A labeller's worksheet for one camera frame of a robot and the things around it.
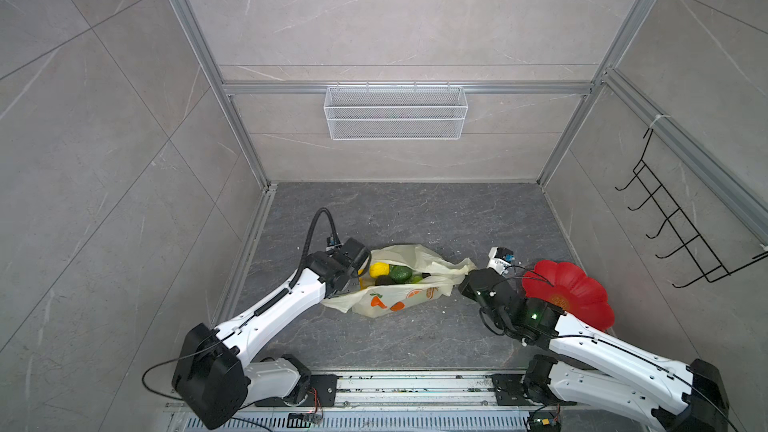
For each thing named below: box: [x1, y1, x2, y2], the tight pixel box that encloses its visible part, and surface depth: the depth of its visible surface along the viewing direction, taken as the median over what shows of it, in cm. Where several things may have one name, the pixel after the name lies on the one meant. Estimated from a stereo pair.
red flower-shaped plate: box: [522, 260, 615, 332], surface depth 92 cm
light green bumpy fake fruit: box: [390, 264, 413, 284], surface depth 90 cm
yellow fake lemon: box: [369, 262, 390, 278], surface depth 92 cm
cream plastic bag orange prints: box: [322, 244, 477, 318], surface depth 75 cm
